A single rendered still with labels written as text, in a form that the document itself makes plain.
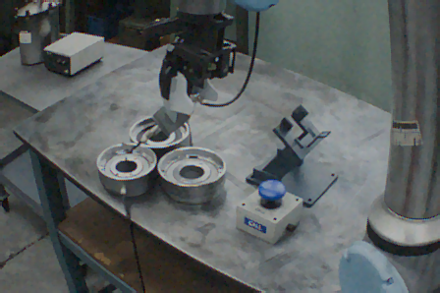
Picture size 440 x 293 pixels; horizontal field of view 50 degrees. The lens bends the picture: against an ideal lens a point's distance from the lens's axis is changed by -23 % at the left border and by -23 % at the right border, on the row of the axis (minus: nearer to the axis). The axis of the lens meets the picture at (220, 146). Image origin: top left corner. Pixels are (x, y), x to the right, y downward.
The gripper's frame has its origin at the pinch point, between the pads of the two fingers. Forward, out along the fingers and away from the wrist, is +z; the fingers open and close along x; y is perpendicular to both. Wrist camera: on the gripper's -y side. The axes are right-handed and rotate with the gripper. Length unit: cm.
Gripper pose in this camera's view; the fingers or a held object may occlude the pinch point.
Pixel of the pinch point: (179, 108)
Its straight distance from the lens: 97.0
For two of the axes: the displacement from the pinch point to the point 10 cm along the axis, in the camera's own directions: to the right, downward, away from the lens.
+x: 6.5, -4.1, 6.4
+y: 7.5, 4.6, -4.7
